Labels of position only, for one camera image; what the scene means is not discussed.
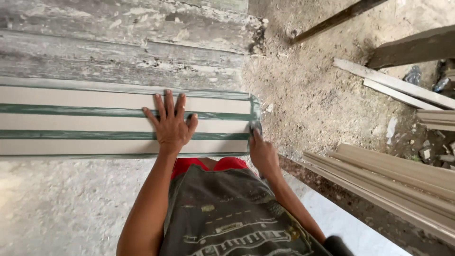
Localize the red shorts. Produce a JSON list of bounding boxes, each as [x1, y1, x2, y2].
[[170, 157, 250, 180]]

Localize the dark thin wooden pole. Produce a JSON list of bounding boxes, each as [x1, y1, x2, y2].
[[289, 0, 389, 46]]

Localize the pile of long beige mouldings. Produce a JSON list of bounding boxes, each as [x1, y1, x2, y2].
[[302, 142, 455, 247]]

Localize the wide white wooden slat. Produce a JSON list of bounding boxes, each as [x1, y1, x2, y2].
[[332, 57, 455, 110]]

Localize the dark sanding pad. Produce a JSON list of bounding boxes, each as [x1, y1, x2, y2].
[[249, 120, 264, 138]]

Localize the short stack of beige strips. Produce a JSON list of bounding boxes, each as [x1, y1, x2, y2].
[[416, 109, 455, 132]]

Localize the black rounded object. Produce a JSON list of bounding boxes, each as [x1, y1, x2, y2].
[[322, 235, 356, 256]]

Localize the narrow white wooden slat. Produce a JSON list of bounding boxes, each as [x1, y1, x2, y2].
[[362, 78, 442, 111]]

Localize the beige board with green stripes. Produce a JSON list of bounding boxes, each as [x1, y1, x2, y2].
[[0, 76, 262, 159]]

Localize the crumpled bluish plastic bag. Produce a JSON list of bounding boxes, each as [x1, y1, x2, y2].
[[403, 65, 422, 86]]

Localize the grey printed shirt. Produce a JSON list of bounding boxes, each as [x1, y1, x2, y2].
[[159, 164, 333, 256]]

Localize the clear plastic bottle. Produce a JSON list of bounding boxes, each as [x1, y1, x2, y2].
[[432, 77, 451, 94]]

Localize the person's right hand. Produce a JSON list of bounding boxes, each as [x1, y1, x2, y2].
[[248, 128, 281, 178]]

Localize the person's left hand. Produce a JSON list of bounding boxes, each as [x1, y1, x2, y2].
[[142, 89, 199, 156]]

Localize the weathered grey wooden plank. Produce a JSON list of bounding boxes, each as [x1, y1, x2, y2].
[[0, 30, 246, 91], [0, 0, 268, 55]]

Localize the dark thick wooden beam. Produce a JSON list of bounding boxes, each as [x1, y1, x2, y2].
[[366, 24, 455, 70]]

